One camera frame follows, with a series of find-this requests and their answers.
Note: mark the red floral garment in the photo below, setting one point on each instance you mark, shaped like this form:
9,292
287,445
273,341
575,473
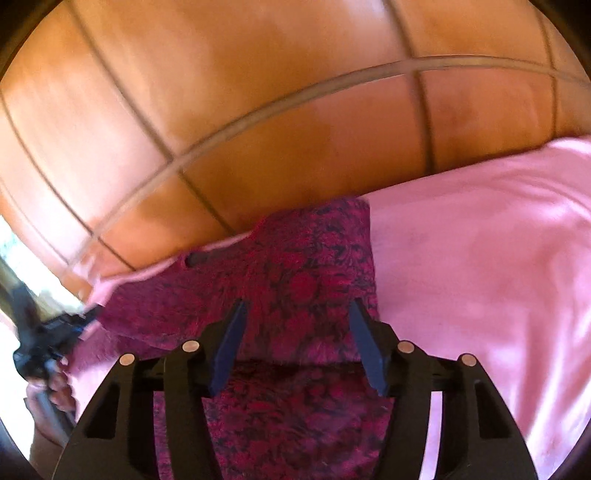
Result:
300,277

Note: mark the window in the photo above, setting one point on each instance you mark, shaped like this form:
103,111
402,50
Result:
27,277

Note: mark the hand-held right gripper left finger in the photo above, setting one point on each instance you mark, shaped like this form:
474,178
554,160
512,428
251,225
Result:
228,346

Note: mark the person's left hand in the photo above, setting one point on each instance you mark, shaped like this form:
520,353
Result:
61,385

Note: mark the pink bed sheet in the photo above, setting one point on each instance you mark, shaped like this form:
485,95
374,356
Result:
485,254

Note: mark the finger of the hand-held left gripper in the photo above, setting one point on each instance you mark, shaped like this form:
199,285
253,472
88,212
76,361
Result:
83,321

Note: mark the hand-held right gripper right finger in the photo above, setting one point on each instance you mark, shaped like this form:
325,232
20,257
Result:
367,346

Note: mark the wooden headboard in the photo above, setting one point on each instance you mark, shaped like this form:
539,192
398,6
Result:
231,92

